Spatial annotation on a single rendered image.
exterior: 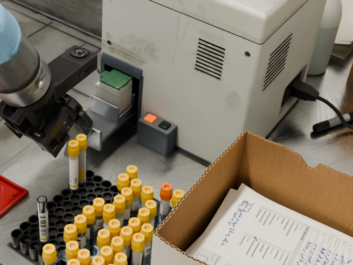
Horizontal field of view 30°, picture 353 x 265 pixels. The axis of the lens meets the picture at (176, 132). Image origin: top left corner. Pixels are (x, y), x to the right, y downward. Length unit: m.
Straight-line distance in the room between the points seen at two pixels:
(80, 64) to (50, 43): 2.00
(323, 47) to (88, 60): 0.53
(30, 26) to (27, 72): 2.25
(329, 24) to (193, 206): 0.55
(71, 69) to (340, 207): 0.42
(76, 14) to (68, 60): 2.02
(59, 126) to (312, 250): 0.39
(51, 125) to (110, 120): 0.19
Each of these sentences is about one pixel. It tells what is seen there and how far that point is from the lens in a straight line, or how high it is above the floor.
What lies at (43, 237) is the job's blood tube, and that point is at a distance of 0.93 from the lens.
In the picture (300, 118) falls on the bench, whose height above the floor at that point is 0.88.
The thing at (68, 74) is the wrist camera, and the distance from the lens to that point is 0.93.
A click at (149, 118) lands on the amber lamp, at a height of 0.93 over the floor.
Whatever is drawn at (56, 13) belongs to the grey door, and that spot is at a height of 0.05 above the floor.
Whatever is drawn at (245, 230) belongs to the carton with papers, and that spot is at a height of 0.94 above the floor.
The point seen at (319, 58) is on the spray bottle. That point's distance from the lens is 1.32.
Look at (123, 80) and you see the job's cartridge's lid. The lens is 1.07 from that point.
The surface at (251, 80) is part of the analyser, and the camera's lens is 0.96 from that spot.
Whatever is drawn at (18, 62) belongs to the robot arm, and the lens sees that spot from 0.80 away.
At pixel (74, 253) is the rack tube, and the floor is 0.99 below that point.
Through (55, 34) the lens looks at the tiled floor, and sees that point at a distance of 3.01.
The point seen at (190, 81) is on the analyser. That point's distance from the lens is 1.02.
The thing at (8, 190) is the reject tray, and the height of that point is 0.88.
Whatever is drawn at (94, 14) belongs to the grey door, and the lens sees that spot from 2.91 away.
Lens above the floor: 1.62
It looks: 40 degrees down
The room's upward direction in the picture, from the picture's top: 7 degrees clockwise
